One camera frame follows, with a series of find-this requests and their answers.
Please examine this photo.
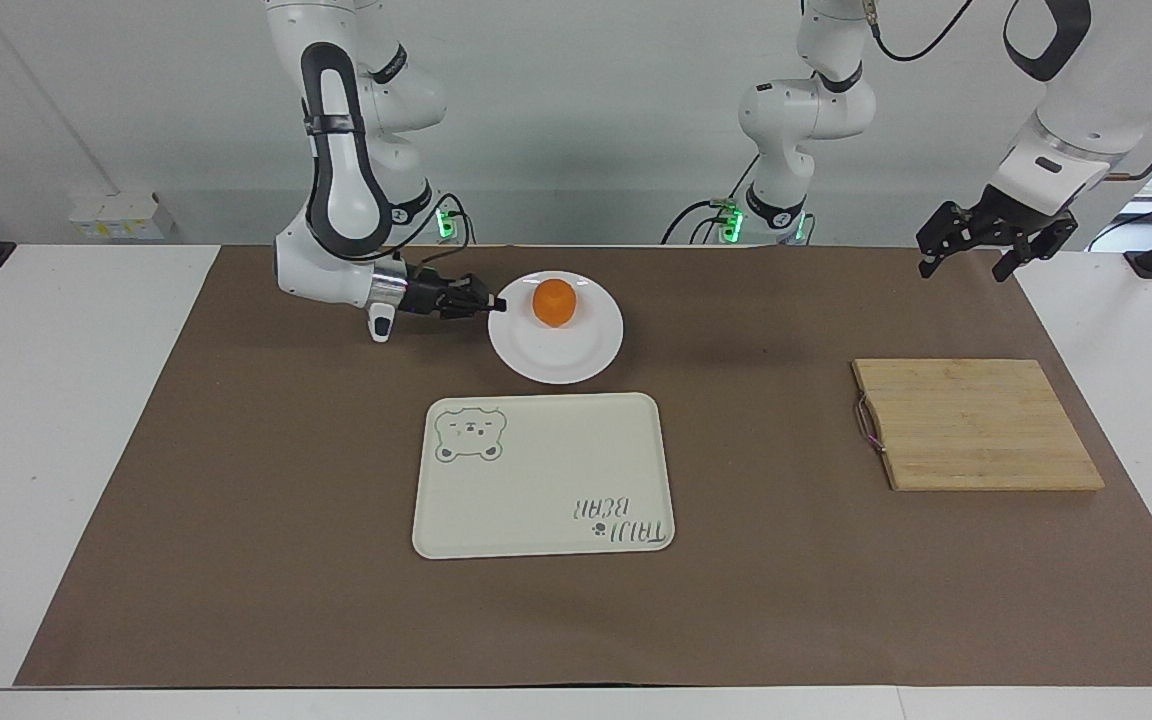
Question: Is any white box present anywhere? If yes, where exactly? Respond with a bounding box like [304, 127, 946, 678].
[69, 190, 178, 242]

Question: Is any wooden cutting board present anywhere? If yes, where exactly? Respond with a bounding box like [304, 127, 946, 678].
[851, 358, 1107, 493]

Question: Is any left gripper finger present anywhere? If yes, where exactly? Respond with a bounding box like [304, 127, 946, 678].
[993, 221, 1079, 284]
[916, 201, 988, 280]

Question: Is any orange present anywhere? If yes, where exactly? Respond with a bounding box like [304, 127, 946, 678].
[532, 279, 579, 330]

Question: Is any white round plate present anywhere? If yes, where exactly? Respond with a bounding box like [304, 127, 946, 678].
[488, 271, 626, 386]

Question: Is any cream tray with bear print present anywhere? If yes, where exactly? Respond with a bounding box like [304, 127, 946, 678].
[411, 392, 677, 561]

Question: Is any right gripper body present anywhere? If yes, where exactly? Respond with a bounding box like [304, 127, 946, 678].
[403, 267, 455, 318]

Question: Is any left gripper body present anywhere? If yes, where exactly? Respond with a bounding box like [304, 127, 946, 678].
[971, 187, 1078, 242]

